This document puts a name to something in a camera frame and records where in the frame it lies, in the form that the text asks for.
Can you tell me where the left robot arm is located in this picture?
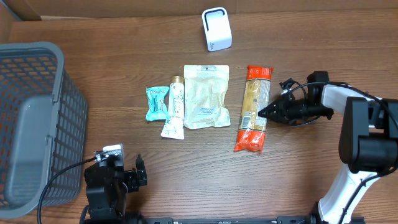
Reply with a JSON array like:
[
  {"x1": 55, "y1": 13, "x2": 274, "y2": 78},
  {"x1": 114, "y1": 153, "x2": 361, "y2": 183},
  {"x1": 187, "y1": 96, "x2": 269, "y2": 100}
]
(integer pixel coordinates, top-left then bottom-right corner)
[{"x1": 79, "y1": 152, "x2": 147, "y2": 224}]

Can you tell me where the grey plastic basket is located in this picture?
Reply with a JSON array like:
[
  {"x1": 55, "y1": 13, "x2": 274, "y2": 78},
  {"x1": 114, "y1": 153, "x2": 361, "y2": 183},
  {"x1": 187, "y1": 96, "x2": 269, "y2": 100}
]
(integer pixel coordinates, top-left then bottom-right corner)
[{"x1": 1, "y1": 42, "x2": 88, "y2": 219}]

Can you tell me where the white Pantene tube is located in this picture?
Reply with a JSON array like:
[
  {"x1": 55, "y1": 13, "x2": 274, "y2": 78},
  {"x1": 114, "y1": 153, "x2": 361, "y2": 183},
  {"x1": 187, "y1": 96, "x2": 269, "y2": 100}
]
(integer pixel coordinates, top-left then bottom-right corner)
[{"x1": 161, "y1": 76, "x2": 185, "y2": 140}]

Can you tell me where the white barcode scanner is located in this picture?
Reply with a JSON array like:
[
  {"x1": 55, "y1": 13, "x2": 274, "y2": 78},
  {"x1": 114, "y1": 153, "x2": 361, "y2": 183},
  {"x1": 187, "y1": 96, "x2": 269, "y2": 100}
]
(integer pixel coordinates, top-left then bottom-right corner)
[{"x1": 201, "y1": 7, "x2": 232, "y2": 52}]

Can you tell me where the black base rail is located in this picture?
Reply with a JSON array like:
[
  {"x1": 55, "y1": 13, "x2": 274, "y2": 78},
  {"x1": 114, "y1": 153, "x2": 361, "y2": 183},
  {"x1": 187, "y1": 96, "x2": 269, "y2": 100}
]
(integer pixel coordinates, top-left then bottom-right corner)
[{"x1": 145, "y1": 216, "x2": 310, "y2": 224}]

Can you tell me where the teal snack packet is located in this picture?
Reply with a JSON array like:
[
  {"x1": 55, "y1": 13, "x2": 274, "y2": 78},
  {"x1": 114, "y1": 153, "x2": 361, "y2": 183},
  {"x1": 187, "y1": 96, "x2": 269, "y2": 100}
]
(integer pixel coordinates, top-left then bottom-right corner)
[{"x1": 146, "y1": 86, "x2": 169, "y2": 121}]

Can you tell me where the San Remo spaghetti packet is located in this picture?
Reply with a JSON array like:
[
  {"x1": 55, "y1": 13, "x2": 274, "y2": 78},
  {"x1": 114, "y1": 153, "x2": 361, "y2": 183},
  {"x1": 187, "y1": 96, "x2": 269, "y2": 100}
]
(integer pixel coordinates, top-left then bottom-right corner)
[{"x1": 234, "y1": 65, "x2": 274, "y2": 153}]

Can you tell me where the black left camera cable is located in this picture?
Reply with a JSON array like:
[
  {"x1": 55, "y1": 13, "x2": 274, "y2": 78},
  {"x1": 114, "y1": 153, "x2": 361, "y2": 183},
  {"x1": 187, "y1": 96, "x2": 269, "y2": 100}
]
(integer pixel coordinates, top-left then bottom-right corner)
[{"x1": 37, "y1": 156, "x2": 98, "y2": 224}]

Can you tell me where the translucent beige pouch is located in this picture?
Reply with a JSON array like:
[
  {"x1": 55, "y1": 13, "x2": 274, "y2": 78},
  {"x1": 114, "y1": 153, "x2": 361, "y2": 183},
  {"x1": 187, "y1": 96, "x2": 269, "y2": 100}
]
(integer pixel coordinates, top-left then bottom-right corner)
[{"x1": 183, "y1": 65, "x2": 231, "y2": 129}]

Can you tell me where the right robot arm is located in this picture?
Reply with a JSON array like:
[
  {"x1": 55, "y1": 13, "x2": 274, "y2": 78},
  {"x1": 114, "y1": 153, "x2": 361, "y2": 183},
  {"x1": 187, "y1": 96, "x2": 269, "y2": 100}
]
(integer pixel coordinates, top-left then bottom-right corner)
[{"x1": 258, "y1": 71, "x2": 397, "y2": 223}]

